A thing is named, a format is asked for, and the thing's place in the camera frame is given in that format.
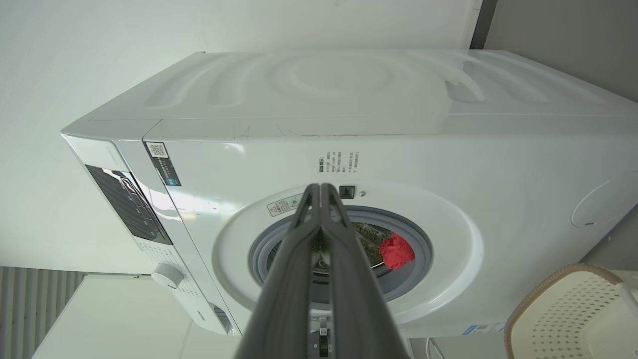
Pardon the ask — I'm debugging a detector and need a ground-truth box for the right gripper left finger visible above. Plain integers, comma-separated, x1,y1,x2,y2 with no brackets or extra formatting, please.
234,183,322,359

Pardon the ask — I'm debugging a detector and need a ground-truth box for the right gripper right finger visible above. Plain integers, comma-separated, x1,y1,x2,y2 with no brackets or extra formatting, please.
321,183,412,359

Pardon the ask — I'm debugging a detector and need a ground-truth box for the red garment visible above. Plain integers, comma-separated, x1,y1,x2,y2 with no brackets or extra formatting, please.
379,232,415,270

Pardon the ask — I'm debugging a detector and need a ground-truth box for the white washing machine dial knob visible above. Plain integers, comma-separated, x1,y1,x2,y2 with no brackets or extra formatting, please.
151,263,184,290

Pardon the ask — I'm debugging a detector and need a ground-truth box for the black washing machine display panel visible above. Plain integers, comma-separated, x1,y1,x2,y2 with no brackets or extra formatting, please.
85,165,173,245

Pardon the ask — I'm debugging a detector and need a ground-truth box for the cream perforated laundry basket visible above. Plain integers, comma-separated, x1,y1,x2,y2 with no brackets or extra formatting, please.
503,263,638,359

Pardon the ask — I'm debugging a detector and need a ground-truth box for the metal door hinge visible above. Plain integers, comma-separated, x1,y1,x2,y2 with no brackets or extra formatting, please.
309,314,332,359

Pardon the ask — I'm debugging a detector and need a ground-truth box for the dark QR code sticker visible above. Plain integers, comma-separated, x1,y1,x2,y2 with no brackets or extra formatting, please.
145,142,182,187

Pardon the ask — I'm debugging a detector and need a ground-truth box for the white cabinet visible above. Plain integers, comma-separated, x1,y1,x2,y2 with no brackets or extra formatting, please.
32,274,242,359

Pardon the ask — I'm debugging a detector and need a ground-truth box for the white front-load washing machine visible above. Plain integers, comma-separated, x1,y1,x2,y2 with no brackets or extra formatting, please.
61,48,638,340

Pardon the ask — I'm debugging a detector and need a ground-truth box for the grey slatted panel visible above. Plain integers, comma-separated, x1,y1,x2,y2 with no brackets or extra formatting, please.
0,266,86,359

